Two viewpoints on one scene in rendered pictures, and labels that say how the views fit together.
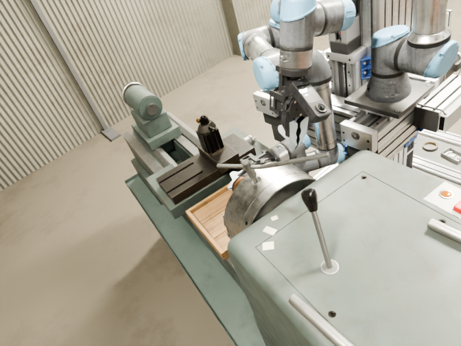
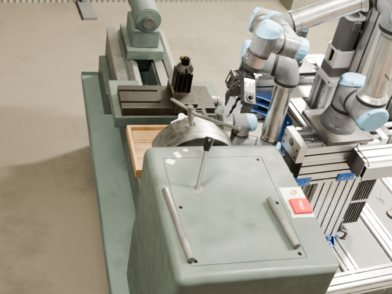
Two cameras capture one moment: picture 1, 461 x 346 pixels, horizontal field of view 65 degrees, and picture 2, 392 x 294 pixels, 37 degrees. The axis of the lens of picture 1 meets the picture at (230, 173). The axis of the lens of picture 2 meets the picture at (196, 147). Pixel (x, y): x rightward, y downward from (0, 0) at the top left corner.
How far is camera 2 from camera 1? 1.11 m
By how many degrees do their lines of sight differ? 1
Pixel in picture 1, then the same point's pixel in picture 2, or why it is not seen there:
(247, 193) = (179, 129)
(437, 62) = (364, 118)
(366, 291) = (206, 207)
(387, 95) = (331, 125)
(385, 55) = (341, 93)
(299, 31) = (261, 45)
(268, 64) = not seen: hidden behind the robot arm
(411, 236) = (254, 199)
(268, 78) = not seen: hidden behind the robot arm
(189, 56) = not seen: outside the picture
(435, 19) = (375, 87)
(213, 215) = (147, 141)
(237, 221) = (161, 144)
